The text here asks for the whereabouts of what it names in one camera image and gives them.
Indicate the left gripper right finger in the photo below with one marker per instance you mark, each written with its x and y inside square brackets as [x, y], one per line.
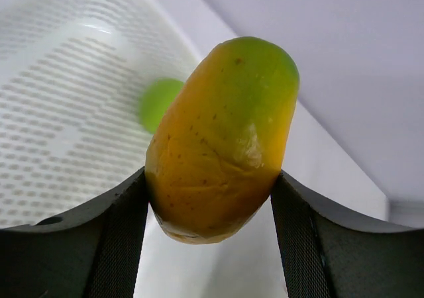
[329, 250]

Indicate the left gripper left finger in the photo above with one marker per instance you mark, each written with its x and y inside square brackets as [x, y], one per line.
[92, 250]

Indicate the orange fruit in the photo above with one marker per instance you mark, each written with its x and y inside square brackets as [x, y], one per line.
[219, 148]

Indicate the green apple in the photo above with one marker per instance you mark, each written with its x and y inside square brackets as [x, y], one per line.
[155, 100]

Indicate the white plastic basket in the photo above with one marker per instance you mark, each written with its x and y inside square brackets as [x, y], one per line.
[72, 72]

